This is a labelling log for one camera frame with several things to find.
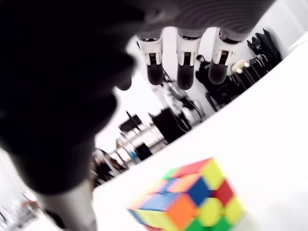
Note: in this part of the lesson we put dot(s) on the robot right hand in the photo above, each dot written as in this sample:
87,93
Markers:
60,84

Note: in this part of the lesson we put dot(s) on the multicoloured Rubik's cube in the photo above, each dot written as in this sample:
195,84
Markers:
185,207

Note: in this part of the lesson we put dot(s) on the black cabinet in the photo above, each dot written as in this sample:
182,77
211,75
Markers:
168,125

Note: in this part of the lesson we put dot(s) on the black equipment bag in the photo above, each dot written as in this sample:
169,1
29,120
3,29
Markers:
262,45

